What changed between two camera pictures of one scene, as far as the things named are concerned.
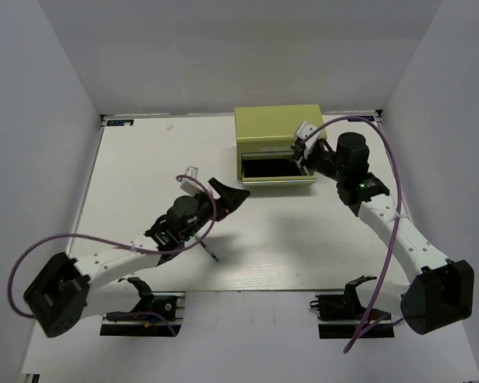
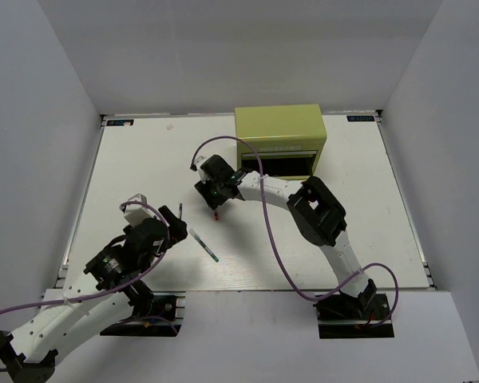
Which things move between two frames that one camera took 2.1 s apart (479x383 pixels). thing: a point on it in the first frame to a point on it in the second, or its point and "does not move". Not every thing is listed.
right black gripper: (314, 148) to (205, 190)
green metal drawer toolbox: (263, 139) does not move
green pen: (213, 255) does not move
